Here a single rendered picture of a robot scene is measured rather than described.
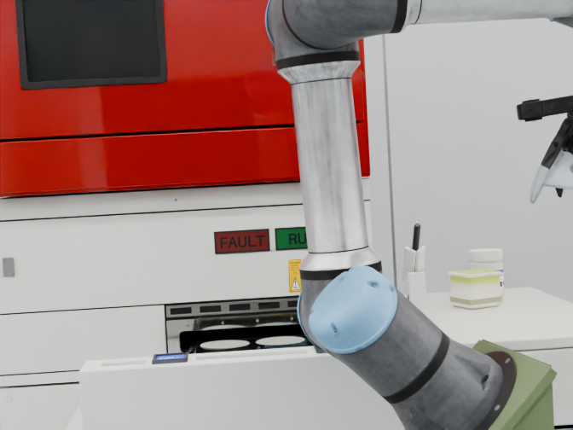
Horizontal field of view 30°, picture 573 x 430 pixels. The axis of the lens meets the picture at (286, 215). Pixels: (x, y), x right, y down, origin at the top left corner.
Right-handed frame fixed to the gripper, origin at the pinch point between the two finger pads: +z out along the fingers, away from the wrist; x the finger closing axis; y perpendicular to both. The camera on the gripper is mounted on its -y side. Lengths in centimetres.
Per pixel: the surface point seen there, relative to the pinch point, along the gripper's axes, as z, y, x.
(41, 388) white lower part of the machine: 82, -83, 3
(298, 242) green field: 36, -53, 34
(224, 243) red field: 41, -65, 25
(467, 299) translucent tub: 28.3, -12.3, 27.8
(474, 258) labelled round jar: 25, -19, 43
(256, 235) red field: 38, -60, 29
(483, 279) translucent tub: 24.0, -11.5, 29.7
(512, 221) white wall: 48, -58, 207
